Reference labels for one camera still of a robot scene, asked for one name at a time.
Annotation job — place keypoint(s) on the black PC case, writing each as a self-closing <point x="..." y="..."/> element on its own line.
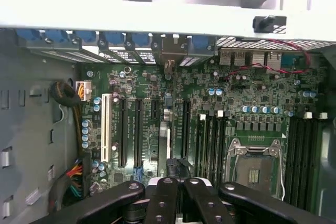
<point x="157" y="22"/>

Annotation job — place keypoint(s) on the black RAM slot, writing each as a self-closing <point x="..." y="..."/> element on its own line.
<point x="322" y="155"/>
<point x="216" y="148"/>
<point x="223" y="148"/>
<point x="208" y="148"/>
<point x="312" y="155"/>
<point x="200" y="148"/>
<point x="292" y="155"/>
<point x="302" y="155"/>

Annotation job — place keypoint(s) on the white power connector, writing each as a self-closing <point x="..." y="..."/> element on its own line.
<point x="86" y="90"/>

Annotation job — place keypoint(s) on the green motherboard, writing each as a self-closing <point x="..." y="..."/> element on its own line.
<point x="236" y="98"/>

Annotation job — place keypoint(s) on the white expansion slot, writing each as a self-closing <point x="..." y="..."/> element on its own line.
<point x="105" y="129"/>

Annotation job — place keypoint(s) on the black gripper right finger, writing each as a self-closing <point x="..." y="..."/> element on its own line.
<point x="210" y="205"/>

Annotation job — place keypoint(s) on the CPU socket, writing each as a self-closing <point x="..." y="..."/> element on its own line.
<point x="257" y="171"/>

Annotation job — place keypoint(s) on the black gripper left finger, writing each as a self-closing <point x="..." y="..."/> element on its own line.
<point x="162" y="203"/>

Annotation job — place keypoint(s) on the black slot with blue latch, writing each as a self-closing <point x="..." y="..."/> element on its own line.
<point x="138" y="132"/>

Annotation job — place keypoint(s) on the short black expansion slot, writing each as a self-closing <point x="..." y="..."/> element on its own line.
<point x="155" y="110"/>

